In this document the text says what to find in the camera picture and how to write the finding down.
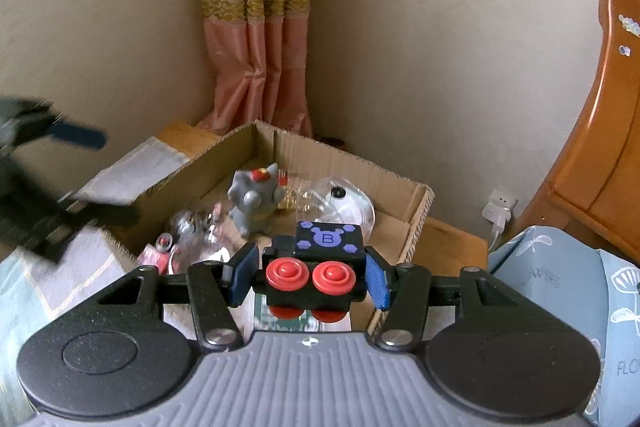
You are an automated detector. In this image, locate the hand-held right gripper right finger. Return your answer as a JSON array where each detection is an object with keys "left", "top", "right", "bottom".
[{"left": 361, "top": 246, "right": 521, "bottom": 354}]

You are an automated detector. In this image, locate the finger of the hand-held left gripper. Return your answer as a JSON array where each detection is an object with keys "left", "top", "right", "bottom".
[
  {"left": 62, "top": 201, "right": 141, "bottom": 230},
  {"left": 17, "top": 116, "right": 109, "bottom": 152}
]

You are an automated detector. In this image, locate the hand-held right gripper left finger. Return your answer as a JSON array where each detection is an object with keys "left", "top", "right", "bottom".
[{"left": 95, "top": 242, "right": 260, "bottom": 354}]

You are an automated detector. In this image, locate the black toy with red wheels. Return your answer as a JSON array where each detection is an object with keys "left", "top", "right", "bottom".
[{"left": 251, "top": 221, "right": 370, "bottom": 324}]

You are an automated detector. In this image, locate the grey cat toy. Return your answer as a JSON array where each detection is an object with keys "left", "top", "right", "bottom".
[{"left": 227, "top": 163, "right": 287, "bottom": 238}]

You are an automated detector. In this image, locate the clear container with red label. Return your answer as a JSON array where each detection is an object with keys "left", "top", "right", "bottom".
[{"left": 311, "top": 176, "right": 377, "bottom": 239}]

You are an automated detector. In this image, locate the cardboard box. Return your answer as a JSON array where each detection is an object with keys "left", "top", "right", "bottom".
[{"left": 100, "top": 119, "right": 436, "bottom": 338}]

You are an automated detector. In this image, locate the printed blanket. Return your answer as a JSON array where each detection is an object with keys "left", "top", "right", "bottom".
[{"left": 0, "top": 137, "right": 193, "bottom": 408}]

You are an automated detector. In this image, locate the white charger plug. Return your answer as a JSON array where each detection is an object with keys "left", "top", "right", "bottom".
[{"left": 481, "top": 202, "right": 512, "bottom": 238}]

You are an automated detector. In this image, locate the blue floral pillow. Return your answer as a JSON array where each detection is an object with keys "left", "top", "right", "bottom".
[{"left": 487, "top": 224, "right": 640, "bottom": 427}]

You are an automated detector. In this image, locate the pink curtain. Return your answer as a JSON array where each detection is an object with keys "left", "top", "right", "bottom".
[{"left": 195, "top": 0, "right": 318, "bottom": 138}]

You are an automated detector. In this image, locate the wooden headboard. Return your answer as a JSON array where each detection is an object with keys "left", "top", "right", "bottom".
[{"left": 520, "top": 0, "right": 640, "bottom": 263}]

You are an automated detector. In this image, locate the white wall socket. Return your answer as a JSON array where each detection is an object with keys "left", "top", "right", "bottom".
[{"left": 487, "top": 188, "right": 516, "bottom": 210}]

